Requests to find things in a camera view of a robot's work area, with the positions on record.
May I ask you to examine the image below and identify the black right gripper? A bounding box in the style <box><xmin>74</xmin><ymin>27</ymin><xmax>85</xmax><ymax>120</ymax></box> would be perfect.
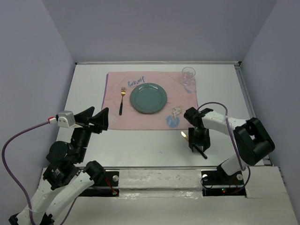
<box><xmin>189</xmin><ymin>127</ymin><xmax>211</xmax><ymax>150</ymax></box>

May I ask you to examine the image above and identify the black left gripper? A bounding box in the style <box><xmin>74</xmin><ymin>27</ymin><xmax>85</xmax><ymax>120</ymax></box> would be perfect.
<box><xmin>72</xmin><ymin>105</ymin><xmax>111</xmax><ymax>161</ymax></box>

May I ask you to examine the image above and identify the gold knife black handle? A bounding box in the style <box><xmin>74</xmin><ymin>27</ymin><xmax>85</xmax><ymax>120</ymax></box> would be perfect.
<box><xmin>181</xmin><ymin>131</ymin><xmax>208</xmax><ymax>159</ymax></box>

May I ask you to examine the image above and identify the gold fork black handle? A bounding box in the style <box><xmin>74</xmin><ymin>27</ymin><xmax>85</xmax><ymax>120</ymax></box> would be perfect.
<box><xmin>119</xmin><ymin>87</ymin><xmax>126</xmax><ymax>115</ymax></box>

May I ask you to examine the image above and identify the pink cloth placemat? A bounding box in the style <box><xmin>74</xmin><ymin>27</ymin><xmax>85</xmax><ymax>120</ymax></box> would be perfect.
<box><xmin>102</xmin><ymin>71</ymin><xmax>198</xmax><ymax>130</ymax></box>

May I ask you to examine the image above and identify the teal ceramic plate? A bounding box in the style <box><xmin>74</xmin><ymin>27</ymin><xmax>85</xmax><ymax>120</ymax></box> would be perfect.
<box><xmin>130</xmin><ymin>83</ymin><xmax>167</xmax><ymax>114</ymax></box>

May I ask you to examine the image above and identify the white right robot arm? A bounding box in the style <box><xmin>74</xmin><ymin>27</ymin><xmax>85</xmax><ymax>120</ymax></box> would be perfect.
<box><xmin>184</xmin><ymin>107</ymin><xmax>275</xmax><ymax>184</ymax></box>

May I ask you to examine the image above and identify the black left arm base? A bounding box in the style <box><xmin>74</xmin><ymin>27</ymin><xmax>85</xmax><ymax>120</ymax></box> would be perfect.
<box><xmin>79</xmin><ymin>170</ymin><xmax>120</xmax><ymax>197</ymax></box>

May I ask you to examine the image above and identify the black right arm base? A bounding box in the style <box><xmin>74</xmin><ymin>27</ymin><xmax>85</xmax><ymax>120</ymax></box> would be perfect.
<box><xmin>200</xmin><ymin>170</ymin><xmax>247</xmax><ymax>197</ymax></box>

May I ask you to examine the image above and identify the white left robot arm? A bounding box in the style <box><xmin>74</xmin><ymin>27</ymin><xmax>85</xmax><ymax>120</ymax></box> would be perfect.
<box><xmin>9</xmin><ymin>106</ymin><xmax>109</xmax><ymax>225</ymax></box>

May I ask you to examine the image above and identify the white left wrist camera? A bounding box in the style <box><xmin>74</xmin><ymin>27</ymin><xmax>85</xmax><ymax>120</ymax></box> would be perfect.
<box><xmin>57</xmin><ymin>111</ymin><xmax>76</xmax><ymax>128</ymax></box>

